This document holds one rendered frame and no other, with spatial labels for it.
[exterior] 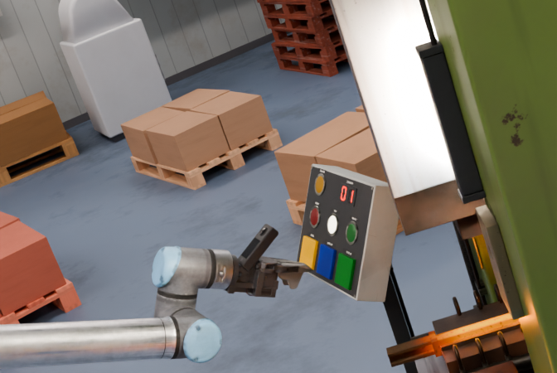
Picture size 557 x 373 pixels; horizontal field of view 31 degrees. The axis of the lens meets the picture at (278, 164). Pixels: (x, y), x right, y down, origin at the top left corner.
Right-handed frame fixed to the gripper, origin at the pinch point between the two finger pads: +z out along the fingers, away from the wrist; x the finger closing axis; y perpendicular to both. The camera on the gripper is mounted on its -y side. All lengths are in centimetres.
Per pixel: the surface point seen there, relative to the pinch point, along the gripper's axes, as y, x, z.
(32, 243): 69, -330, 7
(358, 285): 2.5, 6.6, 11.1
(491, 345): 1, 56, 13
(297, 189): 19, -283, 137
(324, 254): -0.8, -10.7, 10.2
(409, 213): -23, 54, -9
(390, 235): -10.0, 6.9, 17.4
